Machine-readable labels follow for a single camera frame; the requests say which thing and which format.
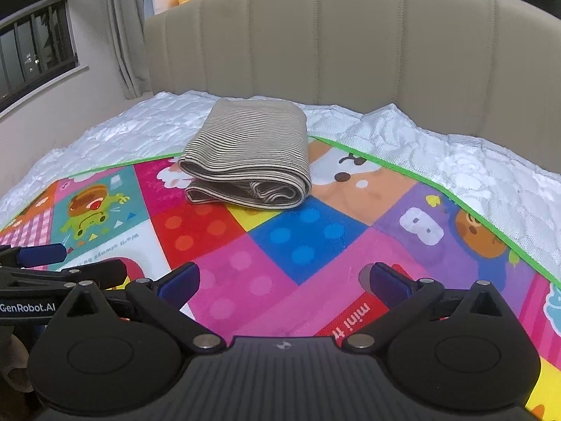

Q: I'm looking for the beige striped shirt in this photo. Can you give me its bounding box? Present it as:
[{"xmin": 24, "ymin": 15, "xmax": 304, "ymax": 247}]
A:
[{"xmin": 178, "ymin": 99, "xmax": 312, "ymax": 210}]

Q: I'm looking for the left hand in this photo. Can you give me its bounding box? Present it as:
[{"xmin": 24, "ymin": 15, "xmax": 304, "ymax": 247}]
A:
[{"xmin": 1, "ymin": 326, "xmax": 33, "ymax": 420}]

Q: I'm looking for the white quilted mattress cover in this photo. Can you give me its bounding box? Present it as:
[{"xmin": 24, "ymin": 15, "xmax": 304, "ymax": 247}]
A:
[{"xmin": 1, "ymin": 91, "xmax": 560, "ymax": 283}]

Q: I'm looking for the colourful cartoon play mat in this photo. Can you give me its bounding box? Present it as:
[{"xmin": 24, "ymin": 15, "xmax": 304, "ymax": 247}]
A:
[{"xmin": 1, "ymin": 141, "xmax": 560, "ymax": 420}]

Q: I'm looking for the dark window with bars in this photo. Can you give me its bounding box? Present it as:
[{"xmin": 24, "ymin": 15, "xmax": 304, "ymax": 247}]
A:
[{"xmin": 0, "ymin": 0, "xmax": 78, "ymax": 110}]

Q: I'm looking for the beige padded headboard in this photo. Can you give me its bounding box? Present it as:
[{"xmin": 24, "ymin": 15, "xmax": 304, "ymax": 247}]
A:
[{"xmin": 144, "ymin": 0, "xmax": 560, "ymax": 171}]

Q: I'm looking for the grey curtain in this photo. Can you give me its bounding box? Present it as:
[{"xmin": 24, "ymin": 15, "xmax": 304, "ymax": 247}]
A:
[{"xmin": 103, "ymin": 0, "xmax": 150, "ymax": 100}]

